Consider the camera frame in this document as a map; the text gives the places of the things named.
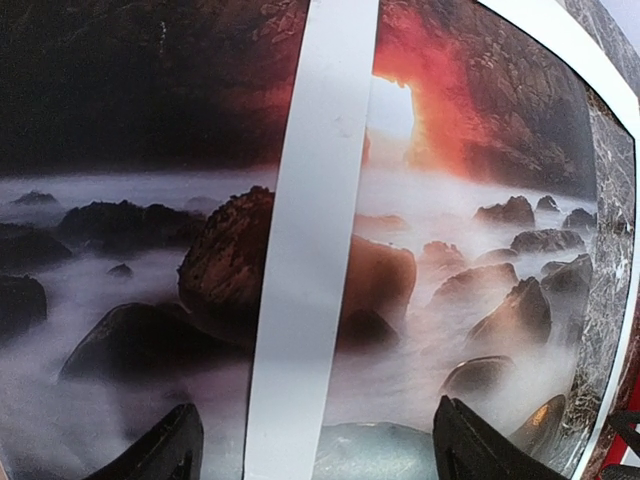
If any landscape photo print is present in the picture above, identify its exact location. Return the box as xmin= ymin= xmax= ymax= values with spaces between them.
xmin=1 ymin=1 xmax=595 ymax=479

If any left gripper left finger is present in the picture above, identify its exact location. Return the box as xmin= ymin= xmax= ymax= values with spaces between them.
xmin=86 ymin=403 xmax=204 ymax=480

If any white photo mat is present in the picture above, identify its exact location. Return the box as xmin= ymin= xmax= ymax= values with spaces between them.
xmin=243 ymin=1 xmax=639 ymax=479

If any red wooden picture frame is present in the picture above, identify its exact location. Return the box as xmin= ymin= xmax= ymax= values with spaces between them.
xmin=600 ymin=416 xmax=639 ymax=480

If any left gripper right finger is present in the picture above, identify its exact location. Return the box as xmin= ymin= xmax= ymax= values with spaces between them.
xmin=433 ymin=396 xmax=555 ymax=480

